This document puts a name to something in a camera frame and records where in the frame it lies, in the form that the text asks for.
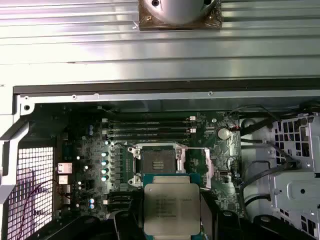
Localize CPU socket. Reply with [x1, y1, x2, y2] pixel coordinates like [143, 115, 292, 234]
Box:
[127, 143, 188, 187]

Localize black power wire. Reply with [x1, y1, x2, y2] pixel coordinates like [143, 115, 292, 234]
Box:
[241, 138, 302, 173]

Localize silver metal drive cage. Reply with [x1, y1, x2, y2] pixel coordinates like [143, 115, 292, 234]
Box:
[268, 113, 320, 240]

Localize red black twisted wire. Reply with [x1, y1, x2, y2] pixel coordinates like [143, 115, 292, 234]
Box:
[24, 169, 59, 219]

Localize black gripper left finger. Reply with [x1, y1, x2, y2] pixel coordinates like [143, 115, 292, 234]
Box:
[37, 193, 145, 240]

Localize silver coin battery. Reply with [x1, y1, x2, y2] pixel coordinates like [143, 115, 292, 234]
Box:
[216, 127, 231, 141]

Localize brown square mounting plate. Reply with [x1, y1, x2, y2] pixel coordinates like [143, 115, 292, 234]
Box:
[138, 0, 223, 32]

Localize black RAM slot white clips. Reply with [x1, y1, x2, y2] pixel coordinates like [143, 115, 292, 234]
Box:
[107, 128, 197, 137]
[103, 116, 196, 126]

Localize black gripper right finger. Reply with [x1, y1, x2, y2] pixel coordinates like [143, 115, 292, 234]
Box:
[199, 190, 311, 240]

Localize green motherboard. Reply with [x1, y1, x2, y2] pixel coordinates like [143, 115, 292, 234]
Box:
[56, 103, 242, 221]

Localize black PC case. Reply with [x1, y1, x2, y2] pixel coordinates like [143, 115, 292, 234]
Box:
[0, 78, 320, 240]

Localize silver CPU chip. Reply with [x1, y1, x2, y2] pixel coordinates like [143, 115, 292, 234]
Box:
[142, 172, 202, 237]

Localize black expansion slot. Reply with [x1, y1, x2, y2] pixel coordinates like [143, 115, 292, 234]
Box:
[108, 192, 133, 210]

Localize metal socket cover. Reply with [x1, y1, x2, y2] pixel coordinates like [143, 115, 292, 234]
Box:
[174, 143, 217, 188]

